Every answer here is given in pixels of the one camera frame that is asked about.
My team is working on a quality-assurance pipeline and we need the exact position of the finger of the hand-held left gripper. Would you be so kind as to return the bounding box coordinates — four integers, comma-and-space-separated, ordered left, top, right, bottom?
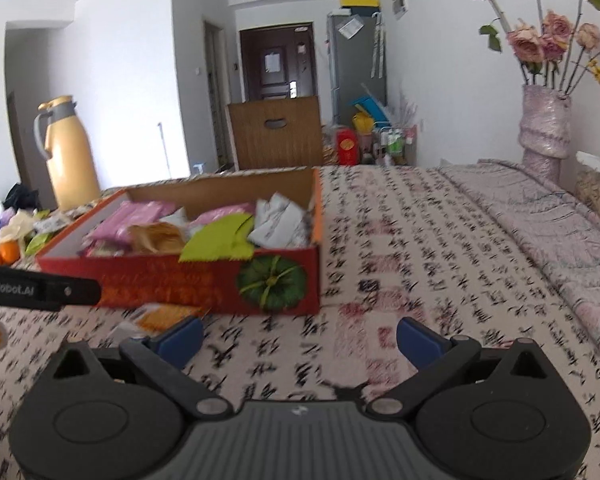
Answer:
47, 277, 103, 312

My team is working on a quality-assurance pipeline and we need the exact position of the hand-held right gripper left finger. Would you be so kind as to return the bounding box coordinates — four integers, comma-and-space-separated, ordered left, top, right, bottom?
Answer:
51, 316, 234, 422

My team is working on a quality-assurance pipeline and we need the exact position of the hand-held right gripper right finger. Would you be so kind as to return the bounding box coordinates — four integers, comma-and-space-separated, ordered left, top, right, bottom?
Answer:
369, 317, 552, 420

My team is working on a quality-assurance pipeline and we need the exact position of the red cardboard box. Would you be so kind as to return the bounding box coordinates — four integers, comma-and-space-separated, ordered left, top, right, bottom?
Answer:
36, 167, 325, 316

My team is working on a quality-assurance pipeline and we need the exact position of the pink snack packet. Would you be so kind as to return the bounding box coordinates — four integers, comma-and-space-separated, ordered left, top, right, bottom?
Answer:
87, 200, 178, 248
190, 202, 256, 228

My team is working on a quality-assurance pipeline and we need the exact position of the tan cracker packet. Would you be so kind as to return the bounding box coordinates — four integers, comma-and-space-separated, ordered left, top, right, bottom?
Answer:
127, 221, 187, 256

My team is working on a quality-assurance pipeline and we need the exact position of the long green snack packet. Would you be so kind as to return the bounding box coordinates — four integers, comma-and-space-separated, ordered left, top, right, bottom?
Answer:
178, 212, 256, 264

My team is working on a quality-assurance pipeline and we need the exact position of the small green snack packet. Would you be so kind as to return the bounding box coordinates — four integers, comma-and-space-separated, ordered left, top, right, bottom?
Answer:
25, 232, 51, 256

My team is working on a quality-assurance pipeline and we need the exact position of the calligraphy print tablecloth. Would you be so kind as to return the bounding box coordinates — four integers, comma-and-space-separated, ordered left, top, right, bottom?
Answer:
0, 162, 600, 480

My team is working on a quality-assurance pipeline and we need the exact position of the black bag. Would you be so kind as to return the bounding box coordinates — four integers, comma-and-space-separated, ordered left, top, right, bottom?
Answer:
2, 182, 41, 211

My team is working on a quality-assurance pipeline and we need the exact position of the yellow thermos jug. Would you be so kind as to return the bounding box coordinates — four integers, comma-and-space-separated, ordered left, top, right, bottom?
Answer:
33, 95, 102, 212

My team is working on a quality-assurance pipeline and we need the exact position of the pink quilted cloth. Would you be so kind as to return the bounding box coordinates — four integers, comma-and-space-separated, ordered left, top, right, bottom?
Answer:
440, 159, 600, 341

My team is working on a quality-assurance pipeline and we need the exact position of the red gift box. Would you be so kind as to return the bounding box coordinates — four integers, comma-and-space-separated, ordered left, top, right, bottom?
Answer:
336, 127, 358, 166

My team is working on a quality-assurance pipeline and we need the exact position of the dried lavender bunch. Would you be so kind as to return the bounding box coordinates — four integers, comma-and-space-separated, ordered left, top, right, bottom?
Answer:
387, 85, 421, 128

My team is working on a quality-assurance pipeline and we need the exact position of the blue dustpan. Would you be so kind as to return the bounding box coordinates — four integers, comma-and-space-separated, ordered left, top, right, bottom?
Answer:
352, 97, 393, 126

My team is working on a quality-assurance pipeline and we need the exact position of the glass snack jar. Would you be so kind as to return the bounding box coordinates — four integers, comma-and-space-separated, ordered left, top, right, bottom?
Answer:
574, 151, 600, 216

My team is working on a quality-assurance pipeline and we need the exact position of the pink textured vase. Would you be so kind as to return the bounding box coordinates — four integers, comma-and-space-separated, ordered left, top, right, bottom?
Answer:
516, 84, 572, 181

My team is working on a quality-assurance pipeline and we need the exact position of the grey fridge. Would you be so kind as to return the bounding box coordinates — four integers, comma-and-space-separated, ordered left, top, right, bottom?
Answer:
326, 10, 387, 126

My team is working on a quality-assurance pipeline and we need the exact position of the white folded umbrella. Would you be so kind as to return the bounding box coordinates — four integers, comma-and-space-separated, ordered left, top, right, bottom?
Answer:
371, 12, 386, 80

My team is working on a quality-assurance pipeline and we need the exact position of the dark brown door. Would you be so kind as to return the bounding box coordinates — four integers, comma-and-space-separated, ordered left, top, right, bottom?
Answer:
239, 22, 315, 103

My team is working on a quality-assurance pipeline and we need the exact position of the paper sheet on fridge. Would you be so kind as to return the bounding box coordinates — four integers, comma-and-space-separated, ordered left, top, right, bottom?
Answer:
337, 16, 365, 40

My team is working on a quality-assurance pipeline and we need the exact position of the dried rose bouquet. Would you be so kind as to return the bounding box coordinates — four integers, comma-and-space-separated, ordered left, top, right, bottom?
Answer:
452, 0, 600, 96

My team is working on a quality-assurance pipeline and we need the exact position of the mop handle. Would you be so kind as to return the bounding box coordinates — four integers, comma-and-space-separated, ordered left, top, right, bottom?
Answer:
157, 121, 171, 178

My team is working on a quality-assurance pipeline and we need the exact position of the wire rack with bottles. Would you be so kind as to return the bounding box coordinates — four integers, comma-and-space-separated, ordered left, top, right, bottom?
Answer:
372, 127, 417, 166

